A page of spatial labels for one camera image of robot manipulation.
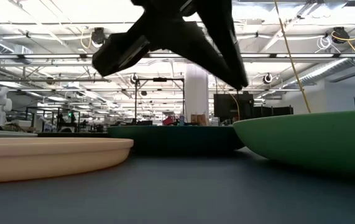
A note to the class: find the blue bottle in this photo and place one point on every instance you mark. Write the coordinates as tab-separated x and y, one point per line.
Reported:
181	119

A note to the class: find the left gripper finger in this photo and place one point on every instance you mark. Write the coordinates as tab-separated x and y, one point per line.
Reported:
220	28
183	35

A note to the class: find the brown cardboard box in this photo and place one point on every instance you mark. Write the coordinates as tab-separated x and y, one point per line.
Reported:
199	119

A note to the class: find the black monitor screen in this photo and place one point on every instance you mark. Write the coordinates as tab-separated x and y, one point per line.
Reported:
227	107

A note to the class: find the black metal frame stand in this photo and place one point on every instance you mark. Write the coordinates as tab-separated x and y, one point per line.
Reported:
160	79

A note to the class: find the light green plastic plate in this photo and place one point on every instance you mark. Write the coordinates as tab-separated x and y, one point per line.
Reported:
314	140

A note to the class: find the peach plastic plate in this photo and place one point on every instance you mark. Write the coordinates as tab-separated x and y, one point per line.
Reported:
40	158

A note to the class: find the white round column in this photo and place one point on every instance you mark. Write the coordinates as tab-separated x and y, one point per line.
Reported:
196	99

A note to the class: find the black frame workstation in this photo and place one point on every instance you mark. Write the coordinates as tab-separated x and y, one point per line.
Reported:
65	124

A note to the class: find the dark green plastic plate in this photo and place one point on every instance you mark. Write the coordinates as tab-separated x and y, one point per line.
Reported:
177	138

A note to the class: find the black partition panels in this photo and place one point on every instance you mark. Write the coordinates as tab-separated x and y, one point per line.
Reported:
273	111

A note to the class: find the red object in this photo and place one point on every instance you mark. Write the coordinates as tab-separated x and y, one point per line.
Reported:
168	120

